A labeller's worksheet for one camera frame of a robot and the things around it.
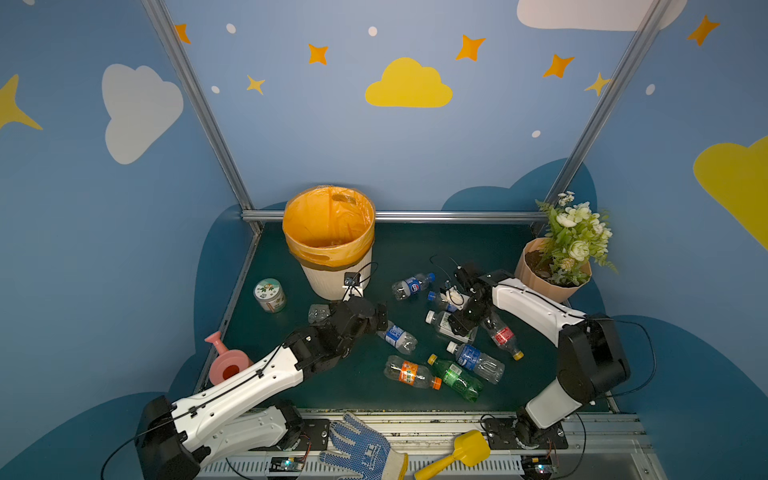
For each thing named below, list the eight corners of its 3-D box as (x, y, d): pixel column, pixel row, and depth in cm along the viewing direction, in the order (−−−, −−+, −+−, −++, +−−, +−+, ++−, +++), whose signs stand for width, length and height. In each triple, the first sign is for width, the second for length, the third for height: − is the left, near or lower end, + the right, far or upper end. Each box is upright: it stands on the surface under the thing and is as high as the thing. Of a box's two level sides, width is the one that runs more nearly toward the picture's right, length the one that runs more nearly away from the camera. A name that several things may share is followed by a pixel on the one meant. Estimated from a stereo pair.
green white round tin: (257, 313, 97) (249, 301, 91) (264, 291, 102) (257, 278, 96) (284, 313, 97) (277, 301, 91) (289, 291, 103) (283, 278, 96)
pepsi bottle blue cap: (396, 301, 99) (397, 296, 97) (389, 289, 102) (390, 284, 99) (436, 284, 104) (438, 279, 101) (429, 273, 106) (430, 268, 104)
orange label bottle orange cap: (382, 376, 84) (382, 371, 81) (388, 356, 88) (389, 351, 85) (438, 396, 81) (440, 392, 78) (442, 375, 85) (445, 370, 82)
